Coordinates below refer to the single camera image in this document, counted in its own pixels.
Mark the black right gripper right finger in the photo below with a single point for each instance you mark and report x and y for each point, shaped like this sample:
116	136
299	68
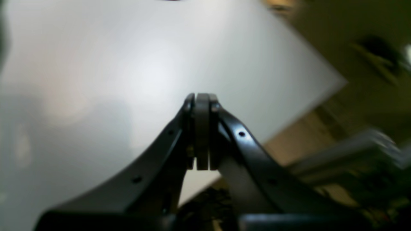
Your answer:
265	196

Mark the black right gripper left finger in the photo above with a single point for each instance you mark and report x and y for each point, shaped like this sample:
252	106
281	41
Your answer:
142	197

